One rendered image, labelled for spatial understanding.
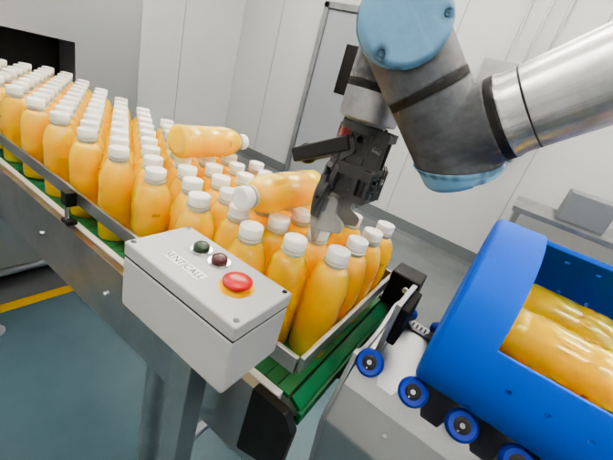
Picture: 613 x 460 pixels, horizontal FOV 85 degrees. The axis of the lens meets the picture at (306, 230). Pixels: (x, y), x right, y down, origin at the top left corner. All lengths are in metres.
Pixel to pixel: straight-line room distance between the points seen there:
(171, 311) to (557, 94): 0.45
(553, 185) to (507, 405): 3.52
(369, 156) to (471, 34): 3.66
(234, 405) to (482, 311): 0.41
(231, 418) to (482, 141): 0.56
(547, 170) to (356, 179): 3.49
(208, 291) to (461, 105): 0.34
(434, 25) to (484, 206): 3.66
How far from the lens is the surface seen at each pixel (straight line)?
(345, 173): 0.53
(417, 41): 0.38
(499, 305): 0.47
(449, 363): 0.50
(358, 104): 0.51
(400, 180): 4.17
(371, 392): 0.61
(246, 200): 0.54
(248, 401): 0.60
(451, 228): 4.09
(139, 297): 0.49
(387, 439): 0.63
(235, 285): 0.40
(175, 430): 0.63
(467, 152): 0.40
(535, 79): 0.39
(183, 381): 0.55
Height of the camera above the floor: 1.34
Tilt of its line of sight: 24 degrees down
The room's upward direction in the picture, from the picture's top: 17 degrees clockwise
